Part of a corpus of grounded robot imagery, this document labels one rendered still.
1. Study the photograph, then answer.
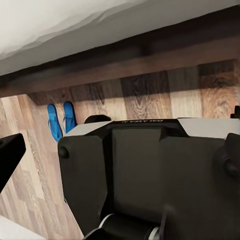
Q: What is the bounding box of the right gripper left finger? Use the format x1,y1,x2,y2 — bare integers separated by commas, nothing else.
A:
0,133,26,193

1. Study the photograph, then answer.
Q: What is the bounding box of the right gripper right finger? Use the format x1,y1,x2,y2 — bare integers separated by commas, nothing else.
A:
224,132,240,173

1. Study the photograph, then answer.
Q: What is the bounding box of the sandal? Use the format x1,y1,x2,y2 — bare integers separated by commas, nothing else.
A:
63,102,77,134
47,104,63,142

